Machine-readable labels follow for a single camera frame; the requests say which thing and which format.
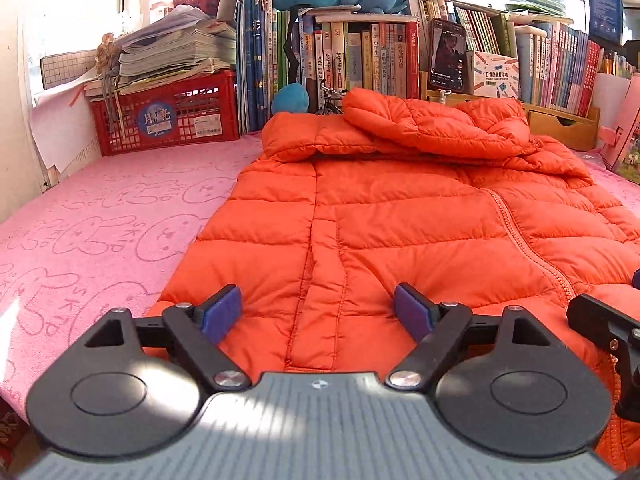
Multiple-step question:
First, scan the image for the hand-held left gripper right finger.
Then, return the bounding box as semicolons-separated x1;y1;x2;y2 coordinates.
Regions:
386;282;563;390

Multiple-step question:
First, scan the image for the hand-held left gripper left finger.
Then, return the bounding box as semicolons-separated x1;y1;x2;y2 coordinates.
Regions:
84;284;251;391

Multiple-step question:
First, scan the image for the orange puffer jacket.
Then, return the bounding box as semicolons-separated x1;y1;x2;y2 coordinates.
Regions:
145;87;640;473

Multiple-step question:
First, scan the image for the pink toy house box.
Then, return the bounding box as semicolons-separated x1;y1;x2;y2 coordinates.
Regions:
600;75;640;184

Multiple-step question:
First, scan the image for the wooden drawer organizer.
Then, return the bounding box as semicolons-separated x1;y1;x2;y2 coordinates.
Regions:
420;50;601;152

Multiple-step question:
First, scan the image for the white card sheet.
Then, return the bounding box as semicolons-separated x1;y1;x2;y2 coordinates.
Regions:
590;72;631;126

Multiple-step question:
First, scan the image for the red plastic crate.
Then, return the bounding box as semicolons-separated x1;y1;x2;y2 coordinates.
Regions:
90;70;240;157

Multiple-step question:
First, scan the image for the blue plush ball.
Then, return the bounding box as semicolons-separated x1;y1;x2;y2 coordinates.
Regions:
271;83;311;116

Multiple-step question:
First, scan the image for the miniature bicycle model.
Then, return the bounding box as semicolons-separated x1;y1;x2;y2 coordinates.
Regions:
315;79;348;116

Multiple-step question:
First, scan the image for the row of slim textbooks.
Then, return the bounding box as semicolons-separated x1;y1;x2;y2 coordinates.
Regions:
515;22;603;118

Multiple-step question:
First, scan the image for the white pencil-print box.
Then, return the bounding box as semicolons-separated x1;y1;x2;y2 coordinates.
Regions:
470;51;521;101

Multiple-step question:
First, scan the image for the large white paper sheet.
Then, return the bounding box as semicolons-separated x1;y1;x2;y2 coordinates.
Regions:
31;77;108;173

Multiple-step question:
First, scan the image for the smartphone in red case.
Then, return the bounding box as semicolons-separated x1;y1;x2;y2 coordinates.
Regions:
427;17;467;93

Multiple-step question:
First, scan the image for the row of thick storybooks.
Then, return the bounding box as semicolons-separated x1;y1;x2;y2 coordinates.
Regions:
236;0;421;133

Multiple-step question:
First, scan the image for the stack of paper workbooks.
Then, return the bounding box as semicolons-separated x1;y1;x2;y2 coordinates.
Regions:
85;5;238;96

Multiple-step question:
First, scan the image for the blue printed board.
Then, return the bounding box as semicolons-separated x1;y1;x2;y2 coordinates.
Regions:
587;0;623;46

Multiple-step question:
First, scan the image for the dried flower bunch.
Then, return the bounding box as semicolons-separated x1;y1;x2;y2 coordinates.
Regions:
97;32;123;76

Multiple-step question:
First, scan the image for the grid patterned board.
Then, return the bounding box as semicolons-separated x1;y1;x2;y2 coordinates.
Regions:
40;50;98;90

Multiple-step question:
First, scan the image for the row of small green paperbacks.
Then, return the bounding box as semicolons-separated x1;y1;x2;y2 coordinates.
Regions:
410;0;516;56

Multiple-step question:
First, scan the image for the black strap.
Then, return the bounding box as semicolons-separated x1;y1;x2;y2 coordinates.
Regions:
282;7;307;86

